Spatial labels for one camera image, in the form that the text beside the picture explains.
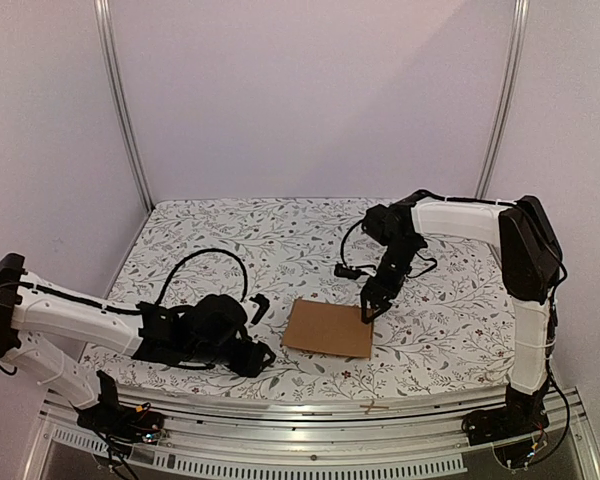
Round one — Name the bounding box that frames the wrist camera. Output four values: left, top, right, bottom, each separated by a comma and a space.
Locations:
250, 293, 270, 325
334, 263, 376, 280

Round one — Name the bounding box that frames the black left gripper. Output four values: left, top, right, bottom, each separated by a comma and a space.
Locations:
185, 336, 276, 379

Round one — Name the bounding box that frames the aluminium frame post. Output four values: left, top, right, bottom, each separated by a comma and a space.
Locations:
475, 0, 530, 199
94, 0, 155, 214

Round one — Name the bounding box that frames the robot arm white sleeve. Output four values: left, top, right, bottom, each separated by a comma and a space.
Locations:
363, 188, 569, 406
0, 253, 249, 416

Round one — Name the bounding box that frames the aluminium front rail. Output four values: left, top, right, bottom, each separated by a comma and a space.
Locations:
19, 384, 600, 480

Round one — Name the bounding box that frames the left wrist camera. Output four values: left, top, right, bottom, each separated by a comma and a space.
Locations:
250, 293, 270, 325

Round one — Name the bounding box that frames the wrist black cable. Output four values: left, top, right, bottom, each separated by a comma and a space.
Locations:
338, 219, 439, 279
157, 248, 250, 311

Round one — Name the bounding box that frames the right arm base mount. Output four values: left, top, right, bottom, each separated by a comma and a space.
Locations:
461, 406, 549, 446

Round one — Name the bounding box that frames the brown cardboard box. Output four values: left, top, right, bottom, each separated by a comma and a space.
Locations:
282, 299, 373, 359

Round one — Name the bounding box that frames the right aluminium frame post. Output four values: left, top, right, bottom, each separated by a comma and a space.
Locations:
475, 0, 530, 199

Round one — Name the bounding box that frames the left aluminium frame post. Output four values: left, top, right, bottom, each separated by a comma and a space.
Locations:
94, 0, 155, 214

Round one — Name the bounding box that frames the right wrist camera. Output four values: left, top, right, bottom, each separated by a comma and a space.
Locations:
334, 263, 376, 280

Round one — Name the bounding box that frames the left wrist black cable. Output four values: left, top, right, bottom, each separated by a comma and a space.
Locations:
157, 248, 250, 311

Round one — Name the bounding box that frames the right robot arm white sleeve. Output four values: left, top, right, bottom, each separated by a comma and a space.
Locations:
363, 188, 569, 406

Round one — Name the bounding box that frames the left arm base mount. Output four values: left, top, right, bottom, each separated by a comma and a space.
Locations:
76, 402, 165, 444

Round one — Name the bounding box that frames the left robot arm white sleeve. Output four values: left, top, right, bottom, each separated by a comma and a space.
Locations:
0, 253, 249, 416

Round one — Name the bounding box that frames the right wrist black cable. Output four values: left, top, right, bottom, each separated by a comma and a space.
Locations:
338, 219, 439, 279

